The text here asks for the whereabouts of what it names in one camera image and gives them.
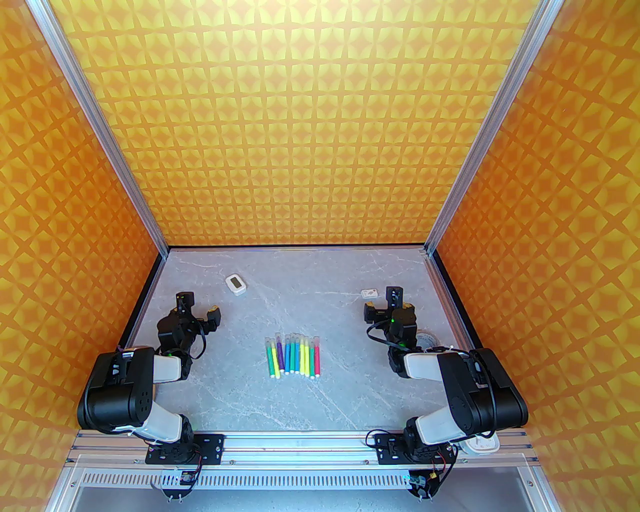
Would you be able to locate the perforated metal strip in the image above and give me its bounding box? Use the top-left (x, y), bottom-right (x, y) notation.
top-left (80, 469), bottom-right (538, 493)

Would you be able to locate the white rounded clock device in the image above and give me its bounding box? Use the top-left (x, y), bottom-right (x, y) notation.
top-left (457, 434), bottom-right (501, 457)

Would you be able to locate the aluminium frame post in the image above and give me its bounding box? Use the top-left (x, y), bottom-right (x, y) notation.
top-left (27, 0), bottom-right (170, 257)
top-left (424, 0), bottom-right (567, 257)

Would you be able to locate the black table edge strip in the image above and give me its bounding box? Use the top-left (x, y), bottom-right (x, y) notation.
top-left (431, 250), bottom-right (488, 351)
top-left (122, 251), bottom-right (168, 346)

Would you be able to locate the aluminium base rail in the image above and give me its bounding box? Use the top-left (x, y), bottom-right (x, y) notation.
top-left (67, 431), bottom-right (538, 468)

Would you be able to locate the small circuit board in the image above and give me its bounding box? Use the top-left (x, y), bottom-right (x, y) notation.
top-left (165, 470), bottom-right (201, 502)
top-left (406, 470), bottom-right (443, 501)

